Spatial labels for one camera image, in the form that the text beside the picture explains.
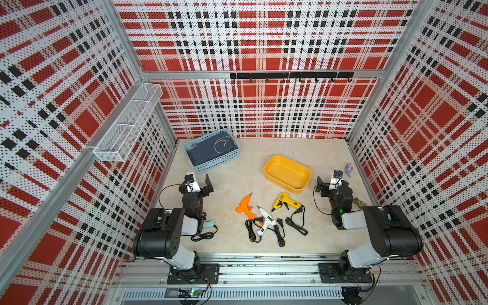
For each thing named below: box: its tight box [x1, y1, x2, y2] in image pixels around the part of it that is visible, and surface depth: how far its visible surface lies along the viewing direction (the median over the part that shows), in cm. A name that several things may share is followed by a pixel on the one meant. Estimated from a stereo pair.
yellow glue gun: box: [271, 191, 305, 213], surface depth 93 cm
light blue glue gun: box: [203, 219, 216, 229], surface depth 87 cm
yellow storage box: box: [263, 155, 312, 194], surface depth 107 cm
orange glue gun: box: [235, 192, 257, 220], surface depth 92 cm
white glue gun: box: [256, 205, 278, 238], surface depth 88 cm
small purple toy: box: [345, 162, 355, 178], surface depth 107 cm
